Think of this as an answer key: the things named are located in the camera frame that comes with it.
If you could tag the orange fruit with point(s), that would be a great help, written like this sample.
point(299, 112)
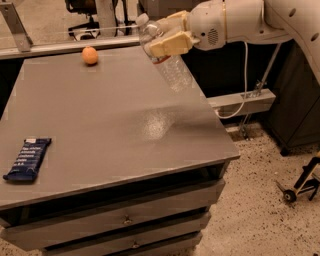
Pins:
point(90, 55)

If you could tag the black office chair base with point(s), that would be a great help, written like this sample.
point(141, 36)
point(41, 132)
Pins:
point(88, 30)

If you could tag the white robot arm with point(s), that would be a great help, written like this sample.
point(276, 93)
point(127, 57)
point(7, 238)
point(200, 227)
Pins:
point(275, 21)

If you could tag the clear plastic water bottle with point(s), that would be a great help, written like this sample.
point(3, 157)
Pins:
point(164, 41)

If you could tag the grey drawer cabinet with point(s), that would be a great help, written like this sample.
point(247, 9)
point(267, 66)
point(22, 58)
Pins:
point(133, 165)

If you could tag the dark blue snack bar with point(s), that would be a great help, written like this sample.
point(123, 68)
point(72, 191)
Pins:
point(29, 160)

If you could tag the black wheeled cart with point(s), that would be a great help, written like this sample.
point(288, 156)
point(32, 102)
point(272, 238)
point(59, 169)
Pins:
point(308, 181)

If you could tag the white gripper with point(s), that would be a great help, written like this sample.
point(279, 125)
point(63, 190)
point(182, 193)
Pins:
point(206, 26)

